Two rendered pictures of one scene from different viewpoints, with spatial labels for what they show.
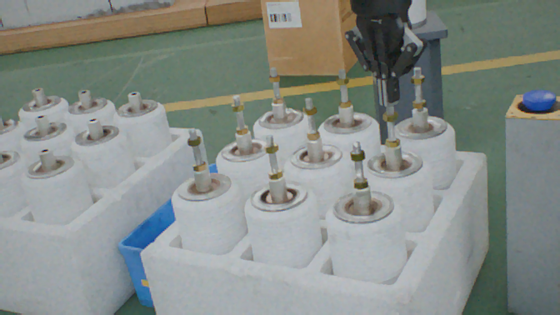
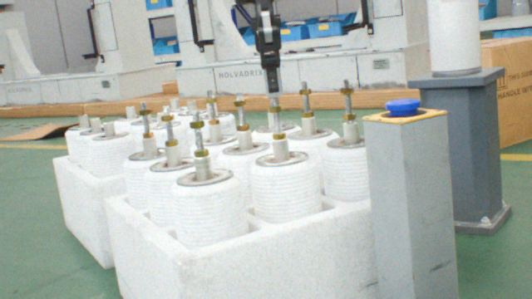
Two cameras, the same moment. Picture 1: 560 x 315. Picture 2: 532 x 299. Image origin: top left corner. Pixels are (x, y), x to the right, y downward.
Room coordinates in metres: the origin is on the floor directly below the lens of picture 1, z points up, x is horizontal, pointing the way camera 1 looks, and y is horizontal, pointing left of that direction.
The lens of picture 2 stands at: (0.16, -0.57, 0.43)
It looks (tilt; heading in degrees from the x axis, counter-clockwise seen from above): 11 degrees down; 32
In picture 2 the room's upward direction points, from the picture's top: 7 degrees counter-clockwise
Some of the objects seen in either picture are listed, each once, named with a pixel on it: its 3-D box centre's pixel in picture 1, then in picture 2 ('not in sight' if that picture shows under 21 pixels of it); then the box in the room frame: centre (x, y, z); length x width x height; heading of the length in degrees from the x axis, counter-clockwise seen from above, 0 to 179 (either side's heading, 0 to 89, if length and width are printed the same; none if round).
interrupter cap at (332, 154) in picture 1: (316, 157); (246, 149); (0.92, -0.05, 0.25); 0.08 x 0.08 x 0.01
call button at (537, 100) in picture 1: (539, 102); (403, 109); (0.84, -0.34, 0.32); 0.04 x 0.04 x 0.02
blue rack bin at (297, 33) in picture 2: not in sight; (298, 30); (5.90, 2.46, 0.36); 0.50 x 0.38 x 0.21; 176
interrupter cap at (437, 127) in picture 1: (421, 128); (352, 142); (0.96, -0.22, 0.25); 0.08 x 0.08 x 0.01
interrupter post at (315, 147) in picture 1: (315, 148); (245, 140); (0.92, -0.05, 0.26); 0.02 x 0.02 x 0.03
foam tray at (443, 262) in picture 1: (329, 250); (259, 246); (0.92, -0.05, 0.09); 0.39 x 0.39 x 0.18; 59
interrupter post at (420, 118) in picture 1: (420, 120); (351, 134); (0.96, -0.22, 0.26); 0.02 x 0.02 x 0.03
